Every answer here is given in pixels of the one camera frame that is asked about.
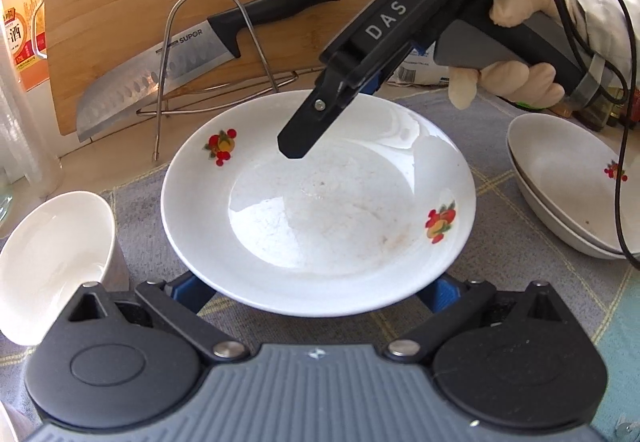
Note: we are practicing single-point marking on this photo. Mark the white bowl with pink flowers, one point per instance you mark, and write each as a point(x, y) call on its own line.
point(50, 262)

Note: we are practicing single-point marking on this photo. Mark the white printed food bag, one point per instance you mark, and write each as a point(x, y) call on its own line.
point(420, 72)

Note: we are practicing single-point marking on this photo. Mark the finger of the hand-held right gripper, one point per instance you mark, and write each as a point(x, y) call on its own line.
point(375, 82)
point(305, 132)

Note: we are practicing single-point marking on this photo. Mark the white plate with fruit print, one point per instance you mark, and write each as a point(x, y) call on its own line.
point(325, 222)
point(531, 198)
point(570, 172)

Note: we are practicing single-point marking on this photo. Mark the person's right forearm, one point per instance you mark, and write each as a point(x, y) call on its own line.
point(620, 32)

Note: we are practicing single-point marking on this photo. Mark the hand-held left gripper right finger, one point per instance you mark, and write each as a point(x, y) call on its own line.
point(442, 294)

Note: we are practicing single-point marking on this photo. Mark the grey checked dish towel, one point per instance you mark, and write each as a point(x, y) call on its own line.
point(495, 222)

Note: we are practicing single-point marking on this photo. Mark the yellow cooking wine jug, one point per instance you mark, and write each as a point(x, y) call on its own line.
point(25, 47)

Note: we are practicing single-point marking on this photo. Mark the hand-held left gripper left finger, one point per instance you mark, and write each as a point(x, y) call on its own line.
point(187, 292)

